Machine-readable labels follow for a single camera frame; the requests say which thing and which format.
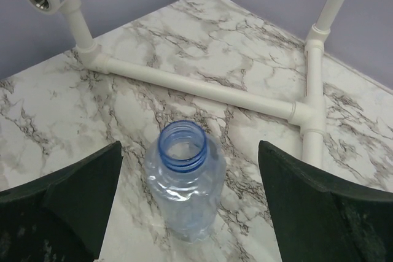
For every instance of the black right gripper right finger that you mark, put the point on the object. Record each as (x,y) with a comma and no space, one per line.
(318,216)

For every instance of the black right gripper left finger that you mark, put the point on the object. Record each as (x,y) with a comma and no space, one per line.
(63,215)

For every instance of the clear blue-tinted plastic bottle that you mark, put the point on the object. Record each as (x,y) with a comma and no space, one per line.
(185,171)

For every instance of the white PVC pipe frame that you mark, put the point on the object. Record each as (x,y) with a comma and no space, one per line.
(309,114)

